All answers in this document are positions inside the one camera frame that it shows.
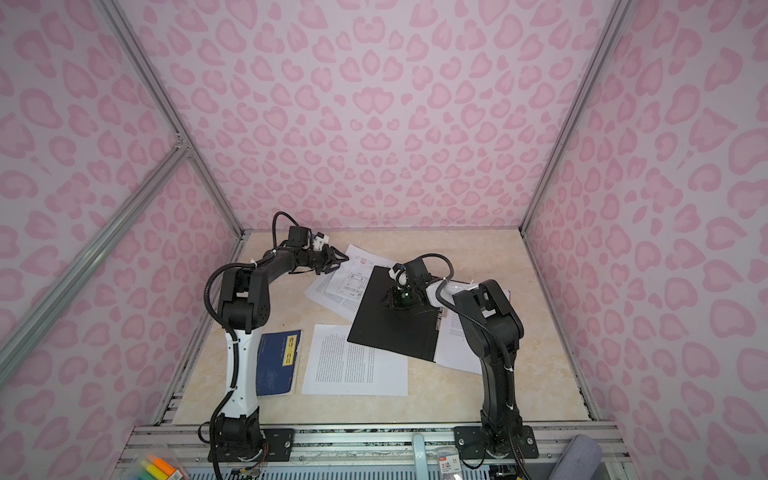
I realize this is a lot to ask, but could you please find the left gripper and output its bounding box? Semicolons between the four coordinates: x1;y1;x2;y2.
302;245;349;275

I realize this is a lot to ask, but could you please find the orange and black folder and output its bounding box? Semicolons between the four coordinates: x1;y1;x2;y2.
347;266;440;362

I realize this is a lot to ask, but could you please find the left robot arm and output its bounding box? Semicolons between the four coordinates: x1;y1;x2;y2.
203;211;349;472

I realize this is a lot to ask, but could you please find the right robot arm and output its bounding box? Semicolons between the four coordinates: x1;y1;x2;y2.
382;253;539;464

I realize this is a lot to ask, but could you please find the front printed paper sheet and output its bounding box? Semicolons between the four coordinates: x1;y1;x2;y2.
302;324;408;397

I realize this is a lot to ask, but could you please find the blue book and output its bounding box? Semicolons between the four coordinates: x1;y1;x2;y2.
256;330;302;397

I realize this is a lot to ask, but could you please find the small red label bag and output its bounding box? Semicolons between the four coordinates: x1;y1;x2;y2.
435;447;463;480

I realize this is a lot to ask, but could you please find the grey cloth roll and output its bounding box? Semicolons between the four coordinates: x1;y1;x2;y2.
548;434;603;480

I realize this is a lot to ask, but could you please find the highlighter marker pack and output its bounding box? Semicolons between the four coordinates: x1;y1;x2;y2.
128;454;188;480

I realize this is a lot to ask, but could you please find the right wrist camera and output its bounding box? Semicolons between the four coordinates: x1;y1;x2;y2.
389;258;433;289

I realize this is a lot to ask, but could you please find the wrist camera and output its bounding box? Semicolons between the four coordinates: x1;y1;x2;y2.
389;258;433;289
282;225;329;251

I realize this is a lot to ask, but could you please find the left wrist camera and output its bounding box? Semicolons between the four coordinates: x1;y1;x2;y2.
282;225;329;251

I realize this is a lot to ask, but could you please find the light blue handle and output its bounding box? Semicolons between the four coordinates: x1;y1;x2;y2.
412;433;429;480

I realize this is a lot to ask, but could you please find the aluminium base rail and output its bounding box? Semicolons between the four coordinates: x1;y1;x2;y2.
110;421;639;479

